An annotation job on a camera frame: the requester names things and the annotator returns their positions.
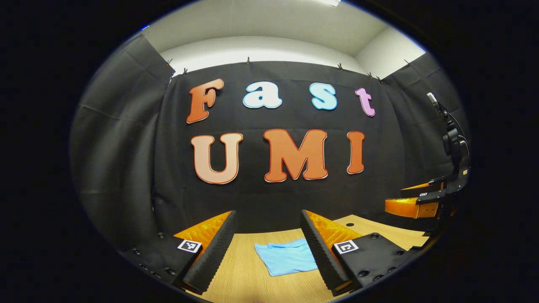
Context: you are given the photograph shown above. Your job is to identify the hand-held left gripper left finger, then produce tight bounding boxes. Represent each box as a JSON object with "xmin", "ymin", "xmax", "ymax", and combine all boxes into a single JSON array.
[{"xmin": 122, "ymin": 210, "xmax": 237, "ymax": 295}]

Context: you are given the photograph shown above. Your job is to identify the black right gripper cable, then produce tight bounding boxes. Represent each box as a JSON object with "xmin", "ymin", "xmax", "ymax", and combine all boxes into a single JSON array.
[{"xmin": 446, "ymin": 112, "xmax": 470, "ymax": 162}]

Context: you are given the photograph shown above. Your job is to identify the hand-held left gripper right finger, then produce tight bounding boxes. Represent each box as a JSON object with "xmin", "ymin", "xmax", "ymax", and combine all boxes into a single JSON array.
[{"xmin": 300, "ymin": 209, "xmax": 422, "ymax": 296}]

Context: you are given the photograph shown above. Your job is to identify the light blue T-shirt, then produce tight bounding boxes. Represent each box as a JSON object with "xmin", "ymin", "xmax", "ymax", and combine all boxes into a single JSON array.
[{"xmin": 254, "ymin": 238, "xmax": 319, "ymax": 277}]

